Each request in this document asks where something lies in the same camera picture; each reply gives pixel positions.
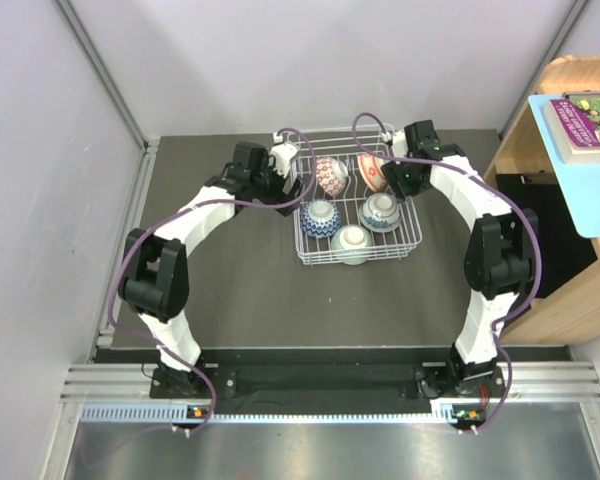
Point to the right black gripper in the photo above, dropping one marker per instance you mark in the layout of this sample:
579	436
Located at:
393	174

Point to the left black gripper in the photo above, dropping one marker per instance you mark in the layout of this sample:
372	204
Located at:
280	196

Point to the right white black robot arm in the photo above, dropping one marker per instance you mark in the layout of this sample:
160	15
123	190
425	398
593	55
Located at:
498	263

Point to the blue triangle pattern bowl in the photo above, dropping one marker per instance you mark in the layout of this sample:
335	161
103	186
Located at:
320	219

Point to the grey slotted cable duct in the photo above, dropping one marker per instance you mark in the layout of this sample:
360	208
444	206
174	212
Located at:
181	413

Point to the white wire dish rack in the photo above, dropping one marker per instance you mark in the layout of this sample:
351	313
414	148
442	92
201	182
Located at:
350	215

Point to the wooden side cabinet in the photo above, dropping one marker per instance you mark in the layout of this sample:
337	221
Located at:
571	313

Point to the red geometric pattern bowl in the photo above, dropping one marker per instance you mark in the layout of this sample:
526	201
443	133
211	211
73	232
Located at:
331	175

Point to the red floral bowl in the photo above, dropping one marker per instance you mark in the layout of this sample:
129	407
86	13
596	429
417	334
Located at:
370	168

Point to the blue white floral bowl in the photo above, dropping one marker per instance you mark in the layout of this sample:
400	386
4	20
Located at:
380	213

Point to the pale green bowl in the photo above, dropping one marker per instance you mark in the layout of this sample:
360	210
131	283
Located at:
351	245

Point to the black mounting base rail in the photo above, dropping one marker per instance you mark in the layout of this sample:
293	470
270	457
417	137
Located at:
328	380

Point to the light blue shelf board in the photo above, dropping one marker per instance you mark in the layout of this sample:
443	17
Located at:
580	184

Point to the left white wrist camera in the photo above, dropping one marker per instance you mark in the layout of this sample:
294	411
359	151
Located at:
283	152

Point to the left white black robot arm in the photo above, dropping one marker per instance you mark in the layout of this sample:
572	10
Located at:
155	282

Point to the purple green book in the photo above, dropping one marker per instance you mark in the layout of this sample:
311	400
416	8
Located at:
574	122

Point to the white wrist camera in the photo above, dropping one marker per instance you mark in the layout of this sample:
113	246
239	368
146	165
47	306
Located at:
395	142
283	152

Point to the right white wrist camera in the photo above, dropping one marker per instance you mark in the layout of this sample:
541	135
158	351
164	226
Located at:
395	142

